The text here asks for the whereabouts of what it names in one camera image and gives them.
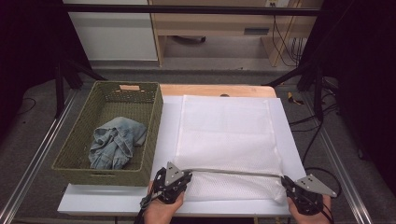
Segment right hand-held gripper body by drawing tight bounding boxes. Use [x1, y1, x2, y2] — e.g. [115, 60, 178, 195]
[288, 173, 338, 217]

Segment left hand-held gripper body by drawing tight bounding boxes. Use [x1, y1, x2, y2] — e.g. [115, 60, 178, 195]
[151, 161, 185, 205]

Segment white mesh laundry bag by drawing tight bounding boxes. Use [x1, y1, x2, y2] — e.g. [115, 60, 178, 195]
[172, 94, 288, 204]

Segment blue denim jeans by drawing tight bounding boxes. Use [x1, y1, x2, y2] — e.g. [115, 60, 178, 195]
[88, 116, 148, 171]

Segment green woven basket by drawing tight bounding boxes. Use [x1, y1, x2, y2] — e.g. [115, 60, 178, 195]
[50, 80, 164, 188]

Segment person's right hand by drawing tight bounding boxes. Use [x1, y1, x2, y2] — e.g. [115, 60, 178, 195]
[287, 195, 332, 224]

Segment person's left hand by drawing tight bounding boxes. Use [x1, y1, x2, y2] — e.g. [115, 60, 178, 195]
[143, 183, 185, 224]

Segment white table board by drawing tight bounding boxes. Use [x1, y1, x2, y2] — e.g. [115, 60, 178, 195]
[57, 94, 321, 217]

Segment yellow and black tool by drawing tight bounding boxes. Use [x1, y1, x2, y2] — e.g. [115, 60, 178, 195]
[287, 91, 305, 105]

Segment black metal stand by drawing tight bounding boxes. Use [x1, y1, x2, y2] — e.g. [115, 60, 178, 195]
[262, 62, 339, 122]
[54, 59, 106, 119]

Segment black curtain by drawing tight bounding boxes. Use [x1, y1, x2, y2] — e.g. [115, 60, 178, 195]
[306, 0, 396, 188]
[0, 0, 92, 138]

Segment wooden desk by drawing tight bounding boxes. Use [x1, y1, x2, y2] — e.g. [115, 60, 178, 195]
[148, 0, 323, 67]

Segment white cabinet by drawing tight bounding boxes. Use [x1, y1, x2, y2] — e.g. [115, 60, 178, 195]
[64, 0, 158, 62]

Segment black horizontal bar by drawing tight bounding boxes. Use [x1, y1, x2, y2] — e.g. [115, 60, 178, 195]
[62, 3, 321, 17]

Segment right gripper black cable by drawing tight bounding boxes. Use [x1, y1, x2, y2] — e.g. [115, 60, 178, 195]
[320, 202, 335, 224]

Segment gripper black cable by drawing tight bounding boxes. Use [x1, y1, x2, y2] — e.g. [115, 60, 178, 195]
[320, 202, 335, 224]
[134, 191, 157, 224]

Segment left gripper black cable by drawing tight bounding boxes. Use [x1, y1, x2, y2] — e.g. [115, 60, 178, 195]
[134, 191, 157, 224]

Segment aluminium rail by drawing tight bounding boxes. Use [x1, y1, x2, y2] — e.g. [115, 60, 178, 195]
[303, 92, 375, 224]
[0, 90, 78, 224]

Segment black looped floor cable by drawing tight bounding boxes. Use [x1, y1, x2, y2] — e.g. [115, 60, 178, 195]
[289, 102, 343, 199]

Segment black hanging desk cables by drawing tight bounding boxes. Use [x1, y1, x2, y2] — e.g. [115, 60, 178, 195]
[272, 15, 307, 67]

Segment thin black floor cable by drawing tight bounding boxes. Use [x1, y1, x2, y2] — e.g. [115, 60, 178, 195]
[17, 97, 36, 116]

